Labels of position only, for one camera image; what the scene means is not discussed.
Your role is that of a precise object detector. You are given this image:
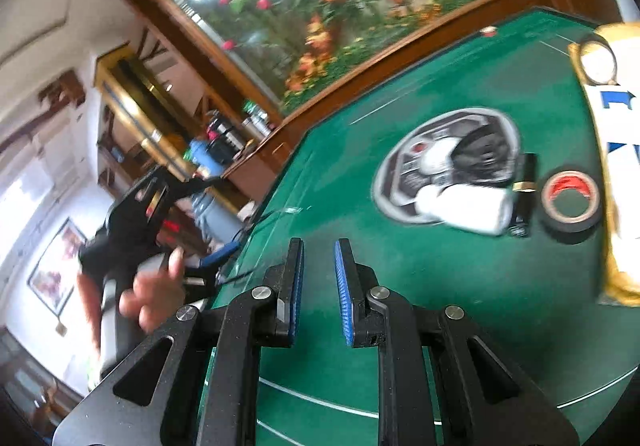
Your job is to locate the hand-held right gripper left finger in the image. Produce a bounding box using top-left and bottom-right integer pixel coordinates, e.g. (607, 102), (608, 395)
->
(52, 238), (306, 446)

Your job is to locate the green packet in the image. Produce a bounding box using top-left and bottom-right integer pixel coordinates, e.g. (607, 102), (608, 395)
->
(242, 98), (268, 127)

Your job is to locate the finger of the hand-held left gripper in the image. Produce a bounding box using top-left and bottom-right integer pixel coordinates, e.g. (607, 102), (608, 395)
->
(167, 176), (226, 199)
(182, 241), (242, 287)

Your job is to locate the gold-rimmed grey patterned box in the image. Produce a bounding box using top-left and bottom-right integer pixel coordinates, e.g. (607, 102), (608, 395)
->
(569, 22), (640, 307)

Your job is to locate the black ribbed knob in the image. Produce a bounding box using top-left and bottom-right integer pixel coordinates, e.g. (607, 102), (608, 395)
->
(452, 123), (518, 184)

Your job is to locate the black lipstick tube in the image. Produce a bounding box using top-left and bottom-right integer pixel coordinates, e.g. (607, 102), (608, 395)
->
(509, 153), (538, 237)

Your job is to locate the person's left hand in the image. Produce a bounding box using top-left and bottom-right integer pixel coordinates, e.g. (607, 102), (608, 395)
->
(120, 250), (186, 333)

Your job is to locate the curved wooden counter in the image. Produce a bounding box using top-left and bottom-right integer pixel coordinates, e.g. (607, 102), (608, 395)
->
(220, 0), (623, 207)

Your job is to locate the table control panel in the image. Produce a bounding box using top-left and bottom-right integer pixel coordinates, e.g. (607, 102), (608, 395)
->
(372, 106), (522, 225)

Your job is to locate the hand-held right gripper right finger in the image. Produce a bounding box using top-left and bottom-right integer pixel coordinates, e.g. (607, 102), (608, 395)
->
(334, 238), (581, 446)

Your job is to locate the plain black tape roll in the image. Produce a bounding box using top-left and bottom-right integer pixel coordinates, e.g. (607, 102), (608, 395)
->
(577, 38), (618, 86)

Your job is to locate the grey water bucket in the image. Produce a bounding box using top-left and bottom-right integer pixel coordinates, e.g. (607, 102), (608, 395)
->
(192, 191), (241, 247)

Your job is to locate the gold framed wooden cabinet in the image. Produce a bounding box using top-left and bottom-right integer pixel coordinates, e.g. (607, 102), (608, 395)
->
(95, 46), (201, 207)

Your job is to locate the framed wall picture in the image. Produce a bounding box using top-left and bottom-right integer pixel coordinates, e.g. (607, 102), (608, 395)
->
(27, 218), (88, 317)

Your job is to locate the black tape roll red label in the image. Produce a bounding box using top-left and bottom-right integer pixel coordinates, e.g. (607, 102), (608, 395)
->
(540, 166), (603, 244)

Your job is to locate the short white bottle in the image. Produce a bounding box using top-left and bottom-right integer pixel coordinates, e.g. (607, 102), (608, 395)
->
(415, 185), (516, 235)

